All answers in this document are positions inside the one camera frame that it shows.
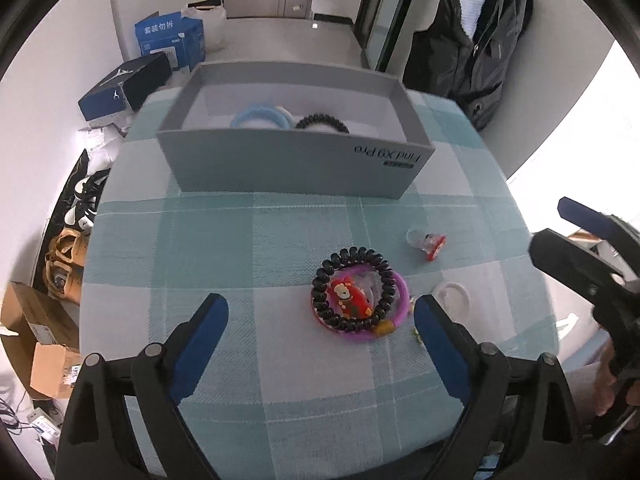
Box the white translucent bangle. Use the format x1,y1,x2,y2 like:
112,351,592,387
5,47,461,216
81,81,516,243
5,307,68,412
432,282,471,321

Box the purple bangle bracelet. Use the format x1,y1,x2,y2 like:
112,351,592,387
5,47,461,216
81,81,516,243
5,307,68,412
311,263,410,344

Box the red cartoon hair clip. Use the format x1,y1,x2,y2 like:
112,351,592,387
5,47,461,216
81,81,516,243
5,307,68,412
328,276,373,320

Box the black beaded bracelet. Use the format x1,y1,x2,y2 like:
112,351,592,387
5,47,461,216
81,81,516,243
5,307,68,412
309,245,397,334

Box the person's right hand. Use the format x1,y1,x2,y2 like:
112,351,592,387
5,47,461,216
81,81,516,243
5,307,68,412
593,340,617,416

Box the brown cardboard box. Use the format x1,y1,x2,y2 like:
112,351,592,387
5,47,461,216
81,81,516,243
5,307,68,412
1,282,82,400

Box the tan sandals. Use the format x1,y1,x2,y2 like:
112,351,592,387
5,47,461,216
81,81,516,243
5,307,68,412
42,228,89,306

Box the teal plaid tablecloth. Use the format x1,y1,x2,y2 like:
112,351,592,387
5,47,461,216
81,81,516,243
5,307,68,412
79,90,559,479

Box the black white sandals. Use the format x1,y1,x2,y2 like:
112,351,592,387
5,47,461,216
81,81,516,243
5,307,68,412
64,169,111,234

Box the black backpack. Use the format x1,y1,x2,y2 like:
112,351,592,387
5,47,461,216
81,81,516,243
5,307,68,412
402,0,534,131

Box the white packaging under shoebox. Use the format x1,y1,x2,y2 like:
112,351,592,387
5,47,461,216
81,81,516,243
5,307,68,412
78,113,136,162

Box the grey phone box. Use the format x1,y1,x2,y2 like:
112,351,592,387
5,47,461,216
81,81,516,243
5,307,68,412
156,62,435,200

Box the navy black shoe box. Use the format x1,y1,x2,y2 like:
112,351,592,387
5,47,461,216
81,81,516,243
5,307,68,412
78,52,172,122

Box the glass sliding door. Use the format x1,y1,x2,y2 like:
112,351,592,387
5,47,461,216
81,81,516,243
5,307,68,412
352,0,412,72

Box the blue cardboard box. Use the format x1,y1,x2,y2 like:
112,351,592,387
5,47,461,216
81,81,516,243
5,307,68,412
134,12,205,70

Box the white plastic bag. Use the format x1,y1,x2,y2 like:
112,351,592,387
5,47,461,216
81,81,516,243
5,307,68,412
182,0,227,53

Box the black spiral hair tie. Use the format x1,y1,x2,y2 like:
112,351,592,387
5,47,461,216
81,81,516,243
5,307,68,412
294,112,352,136

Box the light blue bracelet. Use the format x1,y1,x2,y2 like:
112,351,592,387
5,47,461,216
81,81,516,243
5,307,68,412
230,103,296,131

